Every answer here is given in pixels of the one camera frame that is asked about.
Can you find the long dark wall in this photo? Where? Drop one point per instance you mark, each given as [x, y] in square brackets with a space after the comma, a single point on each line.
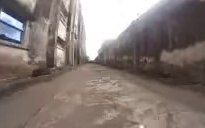
[163, 43]

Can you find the pale concrete building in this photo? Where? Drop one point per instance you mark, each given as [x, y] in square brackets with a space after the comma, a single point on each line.
[40, 30]

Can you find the raised concrete kerb strip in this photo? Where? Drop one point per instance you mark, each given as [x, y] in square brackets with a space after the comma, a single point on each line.
[13, 78]

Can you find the grey cracked asphalt road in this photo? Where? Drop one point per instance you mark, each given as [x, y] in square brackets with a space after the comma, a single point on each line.
[100, 96]

